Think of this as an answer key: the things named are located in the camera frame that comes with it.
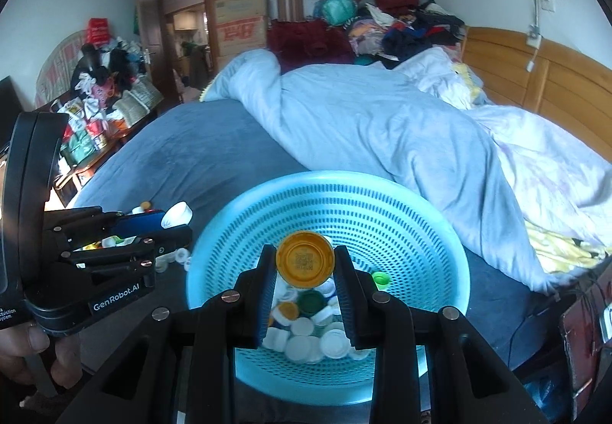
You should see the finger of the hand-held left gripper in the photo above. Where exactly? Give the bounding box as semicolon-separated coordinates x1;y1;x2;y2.
45;206;168;251
62;225;193;279

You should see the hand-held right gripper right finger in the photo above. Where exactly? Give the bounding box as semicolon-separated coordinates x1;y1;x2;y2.
333;245;550;424

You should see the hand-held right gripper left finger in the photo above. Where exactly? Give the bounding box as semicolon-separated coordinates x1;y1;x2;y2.
55;243;278;424

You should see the pile of mixed bottle caps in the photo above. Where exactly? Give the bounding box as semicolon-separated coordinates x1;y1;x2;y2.
83;201;192;274

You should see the white bottle cap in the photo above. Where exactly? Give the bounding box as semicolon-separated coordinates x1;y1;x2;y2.
161;202;193;230

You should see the orange bottle cap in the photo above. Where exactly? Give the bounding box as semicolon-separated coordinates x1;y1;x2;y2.
276;231;335;288

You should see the teal plastic strainer basket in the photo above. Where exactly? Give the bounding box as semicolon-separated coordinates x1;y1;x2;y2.
186;170;472;406

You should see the person's left hand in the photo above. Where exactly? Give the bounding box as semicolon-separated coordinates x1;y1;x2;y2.
0;323;85;390

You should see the heap of caps inside basket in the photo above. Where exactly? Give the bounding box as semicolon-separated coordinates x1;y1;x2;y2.
262;278;378;365

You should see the black television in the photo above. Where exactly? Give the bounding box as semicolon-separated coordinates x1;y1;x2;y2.
0;76;20;138

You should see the heap of packets and clothes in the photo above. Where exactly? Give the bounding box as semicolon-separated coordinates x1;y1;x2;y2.
48;17;161;166

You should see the floral round board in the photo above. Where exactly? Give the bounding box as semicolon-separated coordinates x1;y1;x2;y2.
36;29;91;106

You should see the light blue duvet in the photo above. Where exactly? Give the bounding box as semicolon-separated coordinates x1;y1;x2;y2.
201;46;612;295

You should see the wooden door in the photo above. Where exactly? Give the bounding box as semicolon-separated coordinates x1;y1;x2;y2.
135;0;166;92

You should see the red printed cardboard box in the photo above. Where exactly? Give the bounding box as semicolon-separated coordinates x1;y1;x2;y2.
216;16;269;59

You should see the yellow printed sheet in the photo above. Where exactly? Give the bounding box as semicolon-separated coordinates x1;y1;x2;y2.
523;218;612;274

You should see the dark red blanket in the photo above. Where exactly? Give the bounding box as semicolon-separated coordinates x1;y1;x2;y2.
266;19;355;71

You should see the pile of mixed clothes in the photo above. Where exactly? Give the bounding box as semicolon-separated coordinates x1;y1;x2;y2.
347;0;467;70

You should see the teal round bag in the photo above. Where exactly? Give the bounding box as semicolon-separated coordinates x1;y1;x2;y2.
320;0;358;27

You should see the wooden headboard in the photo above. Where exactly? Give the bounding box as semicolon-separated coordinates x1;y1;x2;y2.
461;26;612;142

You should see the black floor cable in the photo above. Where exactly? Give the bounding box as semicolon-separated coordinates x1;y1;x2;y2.
507;290;575;367

